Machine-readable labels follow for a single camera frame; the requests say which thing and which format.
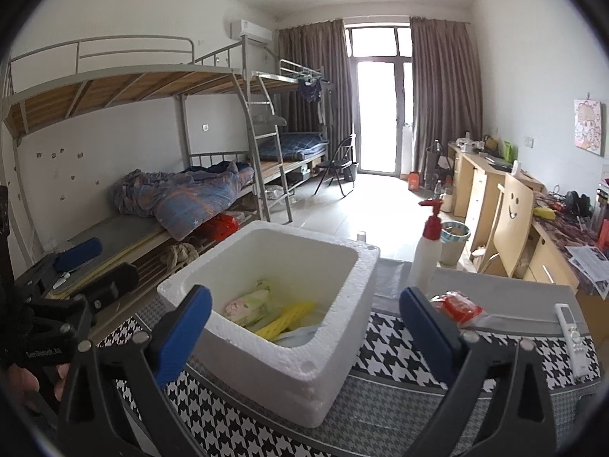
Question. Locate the red plastic bag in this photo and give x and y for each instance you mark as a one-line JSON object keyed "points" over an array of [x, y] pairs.
{"points": [[221, 228]]}

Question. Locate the white remote control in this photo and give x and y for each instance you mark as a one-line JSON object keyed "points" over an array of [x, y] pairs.
{"points": [[571, 338]]}

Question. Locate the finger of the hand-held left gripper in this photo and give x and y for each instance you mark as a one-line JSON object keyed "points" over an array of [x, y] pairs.
{"points": [[78, 254], [114, 283]]}

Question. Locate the black headphones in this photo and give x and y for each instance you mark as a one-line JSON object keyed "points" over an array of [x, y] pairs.
{"points": [[578, 203]]}

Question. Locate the printed papers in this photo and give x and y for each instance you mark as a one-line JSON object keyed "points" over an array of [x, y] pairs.
{"points": [[592, 266]]}

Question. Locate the brown curtain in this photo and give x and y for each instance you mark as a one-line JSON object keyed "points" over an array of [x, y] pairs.
{"points": [[442, 95], [323, 43]]}

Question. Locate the houndstooth tablecloth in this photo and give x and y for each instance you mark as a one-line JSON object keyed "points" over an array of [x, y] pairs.
{"points": [[380, 347]]}

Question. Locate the wooden desk with drawers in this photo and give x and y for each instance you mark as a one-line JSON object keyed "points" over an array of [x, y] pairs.
{"points": [[476, 185]]}

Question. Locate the cartoon wall picture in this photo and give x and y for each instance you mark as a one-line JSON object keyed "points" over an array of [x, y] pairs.
{"points": [[592, 128]]}

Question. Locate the clear plastic bottle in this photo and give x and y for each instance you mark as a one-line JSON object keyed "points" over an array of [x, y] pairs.
{"points": [[446, 195]]}

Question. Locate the black folding chair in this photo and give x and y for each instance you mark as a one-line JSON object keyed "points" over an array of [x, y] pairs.
{"points": [[340, 157]]}

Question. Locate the hanging dark clothes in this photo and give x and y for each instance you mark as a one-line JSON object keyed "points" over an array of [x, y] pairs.
{"points": [[309, 90]]}

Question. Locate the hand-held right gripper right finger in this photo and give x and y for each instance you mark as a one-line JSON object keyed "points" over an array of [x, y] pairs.
{"points": [[428, 338]]}

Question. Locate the white foam box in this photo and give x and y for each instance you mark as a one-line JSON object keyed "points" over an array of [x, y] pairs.
{"points": [[266, 371]]}

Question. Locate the white cooker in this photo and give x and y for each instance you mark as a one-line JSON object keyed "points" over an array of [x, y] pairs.
{"points": [[464, 145]]}

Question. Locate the green bag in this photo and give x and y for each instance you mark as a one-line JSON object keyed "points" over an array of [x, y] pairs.
{"points": [[508, 151]]}

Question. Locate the folded blue bedding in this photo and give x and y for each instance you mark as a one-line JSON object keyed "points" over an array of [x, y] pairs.
{"points": [[302, 145]]}

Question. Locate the blue plaid quilt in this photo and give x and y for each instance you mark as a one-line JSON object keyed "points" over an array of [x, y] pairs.
{"points": [[190, 195]]}

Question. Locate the metal bunk bed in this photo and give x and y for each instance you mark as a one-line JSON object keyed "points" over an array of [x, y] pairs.
{"points": [[119, 85], [266, 78]]}

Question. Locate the person's left hand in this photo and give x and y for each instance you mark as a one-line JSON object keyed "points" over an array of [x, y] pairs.
{"points": [[16, 385]]}

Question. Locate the wooden smiley face chair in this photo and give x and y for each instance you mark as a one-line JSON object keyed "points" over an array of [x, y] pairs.
{"points": [[511, 219]]}

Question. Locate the floral tissue pack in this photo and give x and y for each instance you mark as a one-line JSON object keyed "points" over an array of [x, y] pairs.
{"points": [[247, 304]]}

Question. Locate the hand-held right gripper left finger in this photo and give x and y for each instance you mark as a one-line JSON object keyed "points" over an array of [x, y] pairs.
{"points": [[181, 333]]}

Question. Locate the round waste bin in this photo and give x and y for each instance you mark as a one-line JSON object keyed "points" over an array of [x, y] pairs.
{"points": [[454, 245]]}

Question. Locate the white pump bottle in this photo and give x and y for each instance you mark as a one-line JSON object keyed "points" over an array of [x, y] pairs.
{"points": [[423, 257]]}

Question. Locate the yellow pouch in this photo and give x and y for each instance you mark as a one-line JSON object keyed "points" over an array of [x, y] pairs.
{"points": [[545, 213]]}

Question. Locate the red snack packet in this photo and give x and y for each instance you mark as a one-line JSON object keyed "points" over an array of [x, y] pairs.
{"points": [[456, 307]]}

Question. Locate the glass balcony door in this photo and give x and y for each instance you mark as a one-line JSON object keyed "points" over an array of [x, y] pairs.
{"points": [[380, 104]]}

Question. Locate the white air conditioner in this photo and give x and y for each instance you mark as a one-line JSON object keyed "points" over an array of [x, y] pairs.
{"points": [[251, 29]]}

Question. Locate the yellow foam fruit net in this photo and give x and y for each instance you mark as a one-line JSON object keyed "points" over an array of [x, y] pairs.
{"points": [[285, 321]]}

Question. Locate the orange jug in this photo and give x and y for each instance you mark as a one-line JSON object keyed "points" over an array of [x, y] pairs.
{"points": [[414, 181]]}

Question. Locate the cluster of bottles and cans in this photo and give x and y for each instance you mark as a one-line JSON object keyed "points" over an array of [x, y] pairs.
{"points": [[602, 219]]}

